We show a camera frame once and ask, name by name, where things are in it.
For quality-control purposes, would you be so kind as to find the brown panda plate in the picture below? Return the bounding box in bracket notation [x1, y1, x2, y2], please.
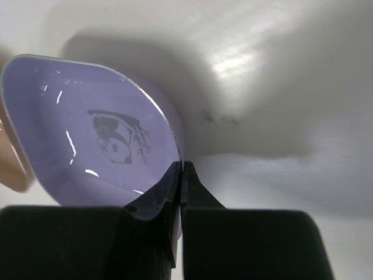
[0, 104, 32, 193]

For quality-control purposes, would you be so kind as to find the purple panda plate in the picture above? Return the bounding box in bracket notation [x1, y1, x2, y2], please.
[1, 55, 184, 207]

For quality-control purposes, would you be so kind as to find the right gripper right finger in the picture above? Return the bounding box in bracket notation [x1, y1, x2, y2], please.
[181, 162, 334, 279]

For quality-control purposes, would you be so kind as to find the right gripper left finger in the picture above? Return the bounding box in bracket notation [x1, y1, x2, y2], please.
[1, 162, 178, 279]

